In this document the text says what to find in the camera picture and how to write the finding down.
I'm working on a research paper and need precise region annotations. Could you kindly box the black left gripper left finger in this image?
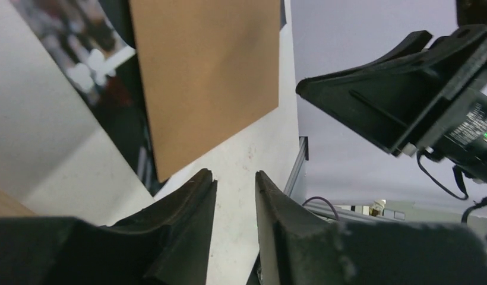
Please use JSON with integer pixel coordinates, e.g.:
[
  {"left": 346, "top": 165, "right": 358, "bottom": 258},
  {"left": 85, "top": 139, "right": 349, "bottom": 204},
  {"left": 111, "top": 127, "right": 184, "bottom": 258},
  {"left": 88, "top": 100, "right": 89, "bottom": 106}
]
[{"left": 0, "top": 169, "right": 217, "bottom": 284}]

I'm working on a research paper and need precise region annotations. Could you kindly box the light wooden picture frame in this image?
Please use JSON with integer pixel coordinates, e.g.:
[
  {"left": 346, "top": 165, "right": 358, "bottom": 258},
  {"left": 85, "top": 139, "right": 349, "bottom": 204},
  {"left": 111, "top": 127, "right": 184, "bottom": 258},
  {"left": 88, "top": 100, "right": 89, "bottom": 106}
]
[{"left": 0, "top": 190, "right": 37, "bottom": 218}]

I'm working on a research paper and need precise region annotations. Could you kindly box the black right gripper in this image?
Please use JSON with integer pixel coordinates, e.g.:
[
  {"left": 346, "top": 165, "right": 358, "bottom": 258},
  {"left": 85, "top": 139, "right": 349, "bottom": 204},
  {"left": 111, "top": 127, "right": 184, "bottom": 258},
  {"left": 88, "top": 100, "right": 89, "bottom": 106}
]
[{"left": 296, "top": 24, "right": 487, "bottom": 184}]

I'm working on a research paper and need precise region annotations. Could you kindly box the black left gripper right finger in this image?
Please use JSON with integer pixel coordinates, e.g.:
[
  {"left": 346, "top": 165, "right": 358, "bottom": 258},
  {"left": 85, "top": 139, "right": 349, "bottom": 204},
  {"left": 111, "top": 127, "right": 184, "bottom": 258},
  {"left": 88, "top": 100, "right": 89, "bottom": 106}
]
[{"left": 255, "top": 171, "right": 487, "bottom": 284}]

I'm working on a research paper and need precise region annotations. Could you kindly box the aluminium front extrusion rail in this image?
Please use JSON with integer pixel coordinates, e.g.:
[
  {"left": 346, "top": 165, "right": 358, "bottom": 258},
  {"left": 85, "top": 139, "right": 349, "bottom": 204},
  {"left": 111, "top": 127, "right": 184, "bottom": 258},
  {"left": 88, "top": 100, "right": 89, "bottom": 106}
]
[{"left": 304, "top": 198, "right": 487, "bottom": 237}]

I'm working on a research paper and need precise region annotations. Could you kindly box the brown frame backing board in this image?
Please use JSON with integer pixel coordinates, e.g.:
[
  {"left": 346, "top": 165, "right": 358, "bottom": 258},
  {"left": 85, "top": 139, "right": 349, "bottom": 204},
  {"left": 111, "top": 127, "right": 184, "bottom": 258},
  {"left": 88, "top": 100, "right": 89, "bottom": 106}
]
[{"left": 130, "top": 0, "right": 281, "bottom": 181}]

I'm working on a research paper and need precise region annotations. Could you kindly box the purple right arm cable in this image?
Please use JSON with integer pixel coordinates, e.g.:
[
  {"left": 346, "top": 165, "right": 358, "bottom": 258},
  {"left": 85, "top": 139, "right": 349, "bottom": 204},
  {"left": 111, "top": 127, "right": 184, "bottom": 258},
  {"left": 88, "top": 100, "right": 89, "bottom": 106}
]
[{"left": 301, "top": 195, "right": 341, "bottom": 221}]

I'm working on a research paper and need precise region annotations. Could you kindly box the colour printed photo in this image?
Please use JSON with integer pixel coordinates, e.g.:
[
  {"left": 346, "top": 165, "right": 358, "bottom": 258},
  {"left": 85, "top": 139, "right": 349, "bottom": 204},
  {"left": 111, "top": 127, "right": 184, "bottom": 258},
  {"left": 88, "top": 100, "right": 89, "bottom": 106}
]
[{"left": 12, "top": 1, "right": 164, "bottom": 195}]

